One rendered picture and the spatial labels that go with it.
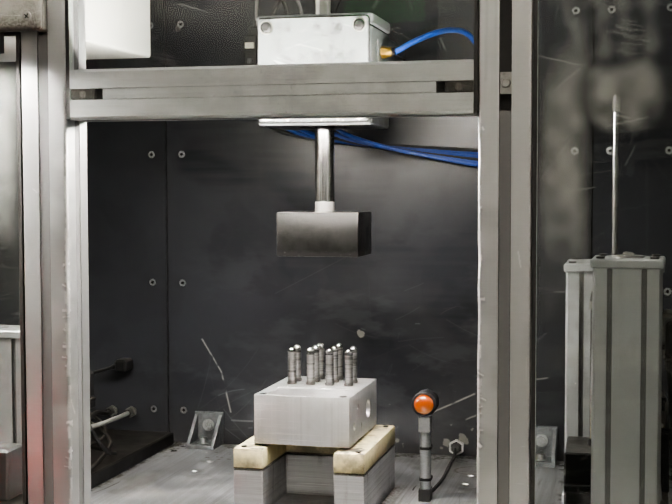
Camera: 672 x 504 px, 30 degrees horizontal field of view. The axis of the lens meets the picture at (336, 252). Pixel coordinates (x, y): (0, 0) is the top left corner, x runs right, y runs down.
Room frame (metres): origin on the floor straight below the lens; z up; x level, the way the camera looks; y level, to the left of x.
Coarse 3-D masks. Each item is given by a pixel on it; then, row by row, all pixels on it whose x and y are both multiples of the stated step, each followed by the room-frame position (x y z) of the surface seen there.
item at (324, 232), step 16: (320, 128) 1.28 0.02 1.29; (320, 144) 1.28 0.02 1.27; (320, 160) 1.28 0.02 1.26; (320, 176) 1.28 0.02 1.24; (320, 192) 1.28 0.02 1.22; (320, 208) 1.28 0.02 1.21; (288, 224) 1.27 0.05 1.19; (304, 224) 1.26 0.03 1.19; (320, 224) 1.26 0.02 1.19; (336, 224) 1.25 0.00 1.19; (352, 224) 1.25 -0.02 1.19; (368, 224) 1.29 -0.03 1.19; (288, 240) 1.27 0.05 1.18; (304, 240) 1.26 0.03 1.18; (320, 240) 1.26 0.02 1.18; (336, 240) 1.25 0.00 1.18; (352, 240) 1.25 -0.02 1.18; (368, 240) 1.29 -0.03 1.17; (320, 256) 1.26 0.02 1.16; (336, 256) 1.25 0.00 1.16; (352, 256) 1.25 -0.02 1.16
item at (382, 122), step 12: (264, 120) 1.25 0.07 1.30; (276, 120) 1.25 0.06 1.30; (288, 120) 1.25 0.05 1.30; (300, 120) 1.25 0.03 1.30; (312, 120) 1.24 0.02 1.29; (324, 120) 1.24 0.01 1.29; (336, 120) 1.24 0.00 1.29; (348, 120) 1.24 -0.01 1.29; (360, 120) 1.23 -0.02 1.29; (372, 120) 1.24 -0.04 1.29; (384, 120) 1.30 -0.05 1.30
